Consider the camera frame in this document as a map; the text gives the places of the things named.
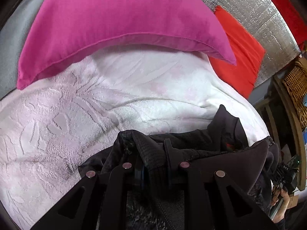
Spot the black quilted jacket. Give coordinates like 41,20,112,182
78,104,281,230

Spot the person's right hand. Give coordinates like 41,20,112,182
271,188,290,223

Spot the white bed blanket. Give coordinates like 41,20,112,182
1,46,268,229

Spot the wicker basket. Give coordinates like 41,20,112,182
282,58,307,130

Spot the red pillow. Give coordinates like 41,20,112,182
209,6,265,99

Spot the red blanket on railing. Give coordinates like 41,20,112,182
272,0,306,51

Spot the silver foil insulation panel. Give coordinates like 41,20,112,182
202,0,301,86

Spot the grey garment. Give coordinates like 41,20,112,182
1,0,44,98

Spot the pink pillow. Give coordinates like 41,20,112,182
17,0,236,90

